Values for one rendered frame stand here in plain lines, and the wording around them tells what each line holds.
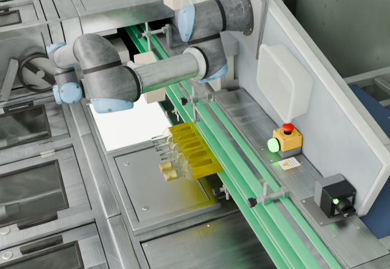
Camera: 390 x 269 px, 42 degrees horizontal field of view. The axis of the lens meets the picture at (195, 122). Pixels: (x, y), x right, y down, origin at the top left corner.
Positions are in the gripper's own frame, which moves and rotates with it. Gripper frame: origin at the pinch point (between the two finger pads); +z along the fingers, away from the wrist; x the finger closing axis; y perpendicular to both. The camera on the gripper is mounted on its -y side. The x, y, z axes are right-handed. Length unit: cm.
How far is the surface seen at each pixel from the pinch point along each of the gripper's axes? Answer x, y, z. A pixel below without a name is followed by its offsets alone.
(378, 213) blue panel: -17, -89, 43
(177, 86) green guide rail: 20.4, 10.3, 17.2
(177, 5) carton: 6, 48, 30
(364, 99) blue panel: -4, -40, 74
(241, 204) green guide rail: 8, -61, 16
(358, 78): -2, -28, 79
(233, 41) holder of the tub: -14.8, -5.6, 33.6
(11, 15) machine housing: 25, 88, -45
